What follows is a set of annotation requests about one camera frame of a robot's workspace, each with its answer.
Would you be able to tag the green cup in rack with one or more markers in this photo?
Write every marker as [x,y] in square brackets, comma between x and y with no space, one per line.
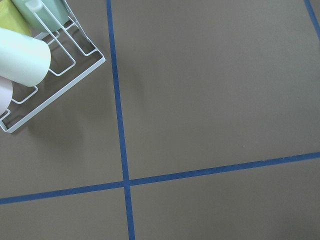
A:
[56,7]

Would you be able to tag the yellow cup in rack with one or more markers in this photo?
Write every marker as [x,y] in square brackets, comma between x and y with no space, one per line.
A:
[12,19]

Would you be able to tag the white cup in rack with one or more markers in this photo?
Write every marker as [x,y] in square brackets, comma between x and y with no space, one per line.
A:
[23,59]

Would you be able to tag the white wire cup rack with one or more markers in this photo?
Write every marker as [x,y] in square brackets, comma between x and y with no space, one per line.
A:
[73,57]

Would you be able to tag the pink cup in rack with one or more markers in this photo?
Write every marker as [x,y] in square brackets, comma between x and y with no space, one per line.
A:
[6,93]

